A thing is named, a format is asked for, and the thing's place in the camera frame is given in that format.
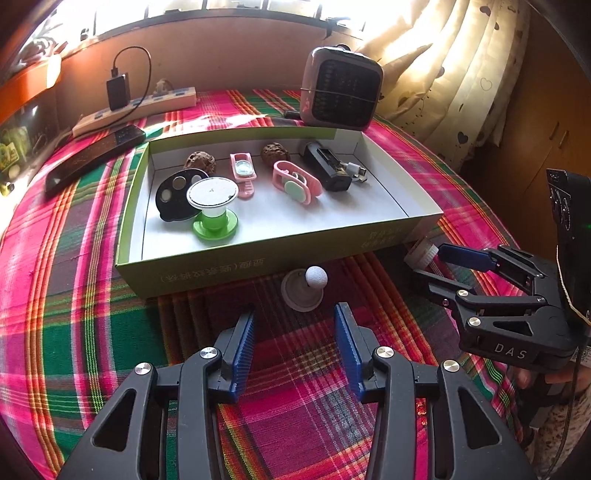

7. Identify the black plug adapter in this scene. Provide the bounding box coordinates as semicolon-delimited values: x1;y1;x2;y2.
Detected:
106;73;131;112

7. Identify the black charging cable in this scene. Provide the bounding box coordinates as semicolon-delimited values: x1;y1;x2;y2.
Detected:
112;46;153;125

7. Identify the black disc with white dots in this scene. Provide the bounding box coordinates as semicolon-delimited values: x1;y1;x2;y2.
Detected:
154;167;211;223

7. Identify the green label jar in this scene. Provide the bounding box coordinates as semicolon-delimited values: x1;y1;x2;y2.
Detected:
0;124;33;176

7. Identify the beige cup with white ball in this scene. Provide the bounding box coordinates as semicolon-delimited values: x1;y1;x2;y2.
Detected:
281;265;329;312

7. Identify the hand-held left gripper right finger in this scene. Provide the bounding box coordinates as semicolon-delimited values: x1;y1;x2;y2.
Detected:
335;302;536;480

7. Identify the green white spool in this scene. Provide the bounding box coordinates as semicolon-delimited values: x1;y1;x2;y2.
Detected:
186;178;241;241

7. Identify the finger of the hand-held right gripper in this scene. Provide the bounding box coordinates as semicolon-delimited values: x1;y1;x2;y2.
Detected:
413;268;550;326
436;244;555;301

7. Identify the cream heart-print curtain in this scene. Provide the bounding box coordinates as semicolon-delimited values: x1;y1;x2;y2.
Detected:
365;0;532;167

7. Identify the beige power strip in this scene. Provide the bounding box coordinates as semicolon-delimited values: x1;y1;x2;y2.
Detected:
71;87;198;138

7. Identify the pink clip with clear lens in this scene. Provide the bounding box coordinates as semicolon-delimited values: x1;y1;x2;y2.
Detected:
229;151;257;200

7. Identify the white ribbed cap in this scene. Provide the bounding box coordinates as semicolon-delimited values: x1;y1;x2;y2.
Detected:
404;237;439;268

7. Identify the person's right hand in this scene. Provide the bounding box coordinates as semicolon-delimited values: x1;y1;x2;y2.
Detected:
513;367;583;391

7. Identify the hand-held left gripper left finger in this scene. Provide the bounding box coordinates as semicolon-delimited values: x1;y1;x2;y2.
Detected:
55;308;256;480

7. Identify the small pink grey heater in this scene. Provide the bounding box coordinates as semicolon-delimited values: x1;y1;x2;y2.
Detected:
299;45;385;131

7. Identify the green white cardboard box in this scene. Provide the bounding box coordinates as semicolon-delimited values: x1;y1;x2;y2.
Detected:
115;126;445;298

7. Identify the black window latch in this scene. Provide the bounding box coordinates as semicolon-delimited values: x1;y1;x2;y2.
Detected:
318;11;345;38

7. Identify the black smartphone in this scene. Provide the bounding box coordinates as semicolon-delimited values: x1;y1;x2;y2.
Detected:
44;124;147;199

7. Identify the small brown carved walnut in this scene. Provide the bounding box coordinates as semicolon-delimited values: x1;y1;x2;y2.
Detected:
261;143;291;168

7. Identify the orange plastic tray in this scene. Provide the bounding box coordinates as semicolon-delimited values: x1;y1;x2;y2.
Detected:
0;53;63;125

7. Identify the large brown carved walnut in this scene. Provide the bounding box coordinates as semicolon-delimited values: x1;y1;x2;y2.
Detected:
183;150;217;177

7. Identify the black battery charger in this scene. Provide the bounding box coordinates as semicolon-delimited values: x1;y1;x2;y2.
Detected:
302;141;352;191

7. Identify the short white USB cable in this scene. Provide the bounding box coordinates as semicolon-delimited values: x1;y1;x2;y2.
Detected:
339;161;370;184

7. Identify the brown wooden cabinet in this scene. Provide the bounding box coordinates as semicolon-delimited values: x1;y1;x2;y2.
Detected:
457;28;591;222

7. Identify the pink clip with green pad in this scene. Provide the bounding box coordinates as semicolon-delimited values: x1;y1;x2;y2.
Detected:
272;160;322;207

